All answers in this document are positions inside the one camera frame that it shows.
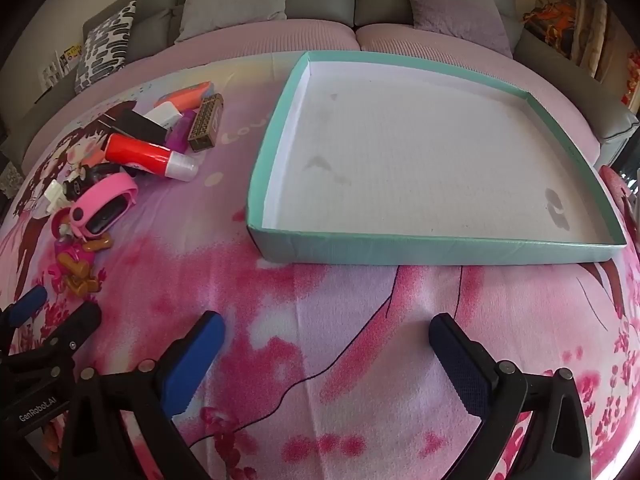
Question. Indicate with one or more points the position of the white hair claw clip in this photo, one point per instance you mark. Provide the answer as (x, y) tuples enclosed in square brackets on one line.
[(54, 195)]

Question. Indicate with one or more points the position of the teal shallow cardboard box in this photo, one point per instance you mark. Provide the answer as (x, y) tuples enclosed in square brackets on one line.
[(425, 160)]

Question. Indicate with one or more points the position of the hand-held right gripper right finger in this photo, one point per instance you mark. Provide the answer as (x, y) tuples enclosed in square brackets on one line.
[(460, 365)]

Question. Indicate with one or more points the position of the red glue bottle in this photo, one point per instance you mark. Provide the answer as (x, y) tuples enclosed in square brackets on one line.
[(145, 155)]

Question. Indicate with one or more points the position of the grey pillow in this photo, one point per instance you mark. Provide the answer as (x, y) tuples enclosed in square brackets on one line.
[(232, 0)]

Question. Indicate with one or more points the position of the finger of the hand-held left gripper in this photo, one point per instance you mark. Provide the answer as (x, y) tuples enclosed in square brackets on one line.
[(75, 325), (30, 305)]

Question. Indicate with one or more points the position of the black white toy car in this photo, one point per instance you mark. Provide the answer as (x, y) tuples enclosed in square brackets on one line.
[(82, 182)]

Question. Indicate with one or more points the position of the black power adapter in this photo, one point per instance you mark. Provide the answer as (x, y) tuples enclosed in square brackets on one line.
[(140, 127)]

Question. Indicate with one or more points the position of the brown plastic toy piece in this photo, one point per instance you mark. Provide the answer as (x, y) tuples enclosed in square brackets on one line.
[(82, 285), (97, 245), (67, 260)]

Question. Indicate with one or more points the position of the orange plastic item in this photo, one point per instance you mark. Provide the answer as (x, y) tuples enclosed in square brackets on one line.
[(187, 92)]

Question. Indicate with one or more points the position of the beige patterned curtain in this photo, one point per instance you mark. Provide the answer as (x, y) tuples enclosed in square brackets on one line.
[(590, 35)]

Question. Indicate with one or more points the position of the pink sofa cover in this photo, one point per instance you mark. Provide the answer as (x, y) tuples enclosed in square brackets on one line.
[(325, 37)]

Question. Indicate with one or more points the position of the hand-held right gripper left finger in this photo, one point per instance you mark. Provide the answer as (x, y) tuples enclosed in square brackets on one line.
[(195, 360)]

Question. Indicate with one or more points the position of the pink plastic toy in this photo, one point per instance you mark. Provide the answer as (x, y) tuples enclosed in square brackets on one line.
[(75, 251)]

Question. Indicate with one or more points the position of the gold black patterned case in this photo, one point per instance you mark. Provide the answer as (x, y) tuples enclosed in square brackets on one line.
[(205, 122)]

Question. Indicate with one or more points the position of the lilac pillow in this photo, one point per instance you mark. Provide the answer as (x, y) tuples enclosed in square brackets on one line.
[(455, 5)]

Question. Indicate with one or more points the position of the purple plastic item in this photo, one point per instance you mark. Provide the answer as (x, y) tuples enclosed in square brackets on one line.
[(180, 135)]

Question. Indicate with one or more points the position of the orange printed cloth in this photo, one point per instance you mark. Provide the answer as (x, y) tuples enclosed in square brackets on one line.
[(555, 15)]

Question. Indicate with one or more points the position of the pink smartwatch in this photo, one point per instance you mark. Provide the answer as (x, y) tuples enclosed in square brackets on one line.
[(100, 205)]

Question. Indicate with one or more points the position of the stack of papers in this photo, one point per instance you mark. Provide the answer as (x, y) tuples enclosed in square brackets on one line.
[(52, 72)]

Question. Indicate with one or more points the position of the black white patterned pillow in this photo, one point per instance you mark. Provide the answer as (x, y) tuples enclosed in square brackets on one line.
[(105, 45)]

